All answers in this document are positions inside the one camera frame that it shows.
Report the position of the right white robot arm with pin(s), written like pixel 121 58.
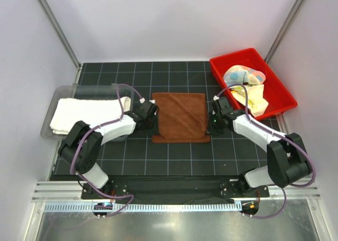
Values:
pixel 287 160

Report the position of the clear plastic tray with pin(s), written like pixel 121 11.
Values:
pixel 106 92

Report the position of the aluminium frame post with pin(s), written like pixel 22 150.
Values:
pixel 59 32
pixel 287 23

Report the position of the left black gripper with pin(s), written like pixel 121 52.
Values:
pixel 155 130

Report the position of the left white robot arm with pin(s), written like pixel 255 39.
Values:
pixel 81 146

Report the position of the patterned white cloth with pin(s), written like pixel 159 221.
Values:
pixel 253 80

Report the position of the brown towel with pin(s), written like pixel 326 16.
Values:
pixel 182 118

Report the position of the left aluminium frame post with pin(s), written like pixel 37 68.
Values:
pixel 59 32

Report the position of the red plastic bin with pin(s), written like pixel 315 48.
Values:
pixel 277 95

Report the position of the right aluminium frame post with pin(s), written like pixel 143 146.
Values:
pixel 287 23

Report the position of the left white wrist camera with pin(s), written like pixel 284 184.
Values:
pixel 142 100

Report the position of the slotted metal rail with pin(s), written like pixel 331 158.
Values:
pixel 105 207

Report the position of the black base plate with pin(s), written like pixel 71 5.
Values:
pixel 182 190

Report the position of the large white towel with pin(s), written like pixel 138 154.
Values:
pixel 93 112

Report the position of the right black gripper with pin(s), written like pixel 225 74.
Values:
pixel 210 130

